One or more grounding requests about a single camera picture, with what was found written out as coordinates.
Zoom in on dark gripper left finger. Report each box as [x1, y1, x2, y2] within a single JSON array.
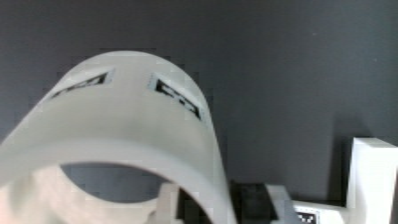
[[149, 182, 197, 224]]

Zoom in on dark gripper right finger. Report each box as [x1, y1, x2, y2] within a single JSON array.
[[229, 182, 304, 224]]

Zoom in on white lamp base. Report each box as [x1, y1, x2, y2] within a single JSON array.
[[293, 201, 348, 224]]

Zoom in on white lamp shade cone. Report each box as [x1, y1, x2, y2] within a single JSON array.
[[0, 51, 238, 224]]

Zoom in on white foam border frame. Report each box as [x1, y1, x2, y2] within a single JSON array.
[[347, 138, 398, 224]]

